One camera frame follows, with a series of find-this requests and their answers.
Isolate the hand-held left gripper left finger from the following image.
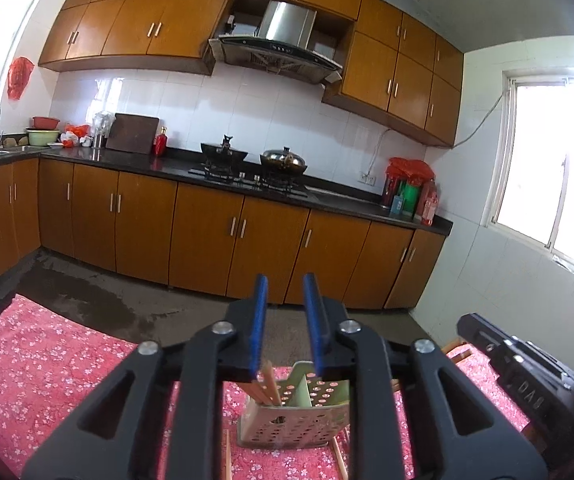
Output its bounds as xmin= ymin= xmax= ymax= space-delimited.
xmin=21 ymin=274 xmax=270 ymax=480

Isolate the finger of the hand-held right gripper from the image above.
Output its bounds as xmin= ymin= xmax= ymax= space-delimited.
xmin=456 ymin=312 xmax=510 ymax=361

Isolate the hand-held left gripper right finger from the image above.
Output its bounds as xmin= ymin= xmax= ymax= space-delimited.
xmin=303 ymin=273 xmax=550 ymax=480

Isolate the green perforated chopstick holder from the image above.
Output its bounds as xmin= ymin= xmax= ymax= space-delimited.
xmin=237 ymin=360 xmax=350 ymax=448

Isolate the wooden chair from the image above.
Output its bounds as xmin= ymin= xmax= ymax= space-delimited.
xmin=439 ymin=340 xmax=472 ymax=363

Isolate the wooden base cabinet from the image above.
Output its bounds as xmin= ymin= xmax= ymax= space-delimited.
xmin=0 ymin=157 xmax=448 ymax=311

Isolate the red cooking oil bottle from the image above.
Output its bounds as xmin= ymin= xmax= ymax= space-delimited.
xmin=417 ymin=180 xmax=440 ymax=226

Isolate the black gas stove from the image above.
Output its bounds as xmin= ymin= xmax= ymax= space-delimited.
xmin=188 ymin=165 xmax=310 ymax=198

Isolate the green bottle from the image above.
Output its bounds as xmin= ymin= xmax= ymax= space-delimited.
xmin=399 ymin=180 xmax=420 ymax=218

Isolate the dark sauce bottle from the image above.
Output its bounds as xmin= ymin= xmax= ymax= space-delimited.
xmin=382 ymin=170 xmax=400 ymax=208

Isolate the pot with glass lid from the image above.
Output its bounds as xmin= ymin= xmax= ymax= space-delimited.
xmin=260 ymin=146 xmax=308 ymax=174

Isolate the red bag over bottles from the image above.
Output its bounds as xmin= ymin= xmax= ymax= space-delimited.
xmin=387 ymin=157 xmax=436 ymax=183

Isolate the black wok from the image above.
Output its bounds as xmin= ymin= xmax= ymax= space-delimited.
xmin=200 ymin=135 xmax=248 ymax=167

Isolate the black kitchen countertop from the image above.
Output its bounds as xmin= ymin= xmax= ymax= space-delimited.
xmin=0 ymin=145 xmax=454 ymax=236

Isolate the red floral tablecloth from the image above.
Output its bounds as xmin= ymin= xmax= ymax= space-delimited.
xmin=0 ymin=294 xmax=532 ymax=480

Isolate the dark wooden cutting board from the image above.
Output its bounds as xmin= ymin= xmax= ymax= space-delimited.
xmin=105 ymin=113 xmax=160 ymax=154

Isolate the red and white plastic bag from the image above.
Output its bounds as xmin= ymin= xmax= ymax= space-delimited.
xmin=61 ymin=124 xmax=92 ymax=149

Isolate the green basin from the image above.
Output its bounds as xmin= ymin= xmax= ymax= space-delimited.
xmin=27 ymin=129 xmax=61 ymax=147

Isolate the steel range hood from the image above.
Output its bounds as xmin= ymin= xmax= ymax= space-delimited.
xmin=209 ymin=1 xmax=344 ymax=86

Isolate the steel sink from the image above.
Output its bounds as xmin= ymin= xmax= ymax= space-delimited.
xmin=0 ymin=146 xmax=38 ymax=161

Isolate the hanging red plastic bag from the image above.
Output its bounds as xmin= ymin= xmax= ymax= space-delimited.
xmin=7 ymin=57 xmax=35 ymax=101

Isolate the white wall cable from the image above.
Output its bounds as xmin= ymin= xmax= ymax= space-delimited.
xmin=364 ymin=89 xmax=512 ymax=177

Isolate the wooden wall cabinet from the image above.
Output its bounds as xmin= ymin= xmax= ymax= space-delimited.
xmin=38 ymin=0 xmax=464 ymax=148

